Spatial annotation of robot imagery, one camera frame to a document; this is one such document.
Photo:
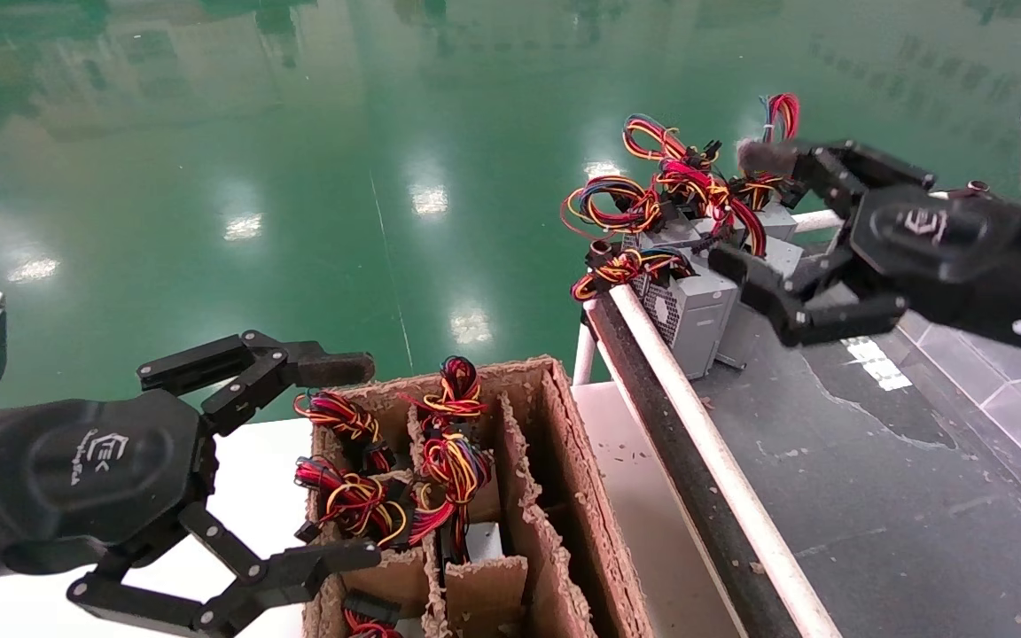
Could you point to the white pipe post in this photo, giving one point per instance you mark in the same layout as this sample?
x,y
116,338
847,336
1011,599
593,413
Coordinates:
x,y
585,354

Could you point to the clear acrylic compartment organizer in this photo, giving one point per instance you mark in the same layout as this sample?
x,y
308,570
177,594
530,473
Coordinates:
x,y
1007,399

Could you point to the black pipe joint connector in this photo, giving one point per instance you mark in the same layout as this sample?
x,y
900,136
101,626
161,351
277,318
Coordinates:
x,y
976,188

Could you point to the long white pipe rail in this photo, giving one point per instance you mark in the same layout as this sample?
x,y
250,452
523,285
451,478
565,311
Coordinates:
x,y
723,461

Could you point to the white paper label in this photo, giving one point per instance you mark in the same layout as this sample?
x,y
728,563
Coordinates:
x,y
874,365

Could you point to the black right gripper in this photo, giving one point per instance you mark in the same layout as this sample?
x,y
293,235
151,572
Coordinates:
x,y
927,239

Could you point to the brown cardboard divider box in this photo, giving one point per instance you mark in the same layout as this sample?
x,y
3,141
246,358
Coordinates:
x,y
564,461

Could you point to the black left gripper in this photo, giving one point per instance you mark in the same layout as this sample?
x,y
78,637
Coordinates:
x,y
103,461

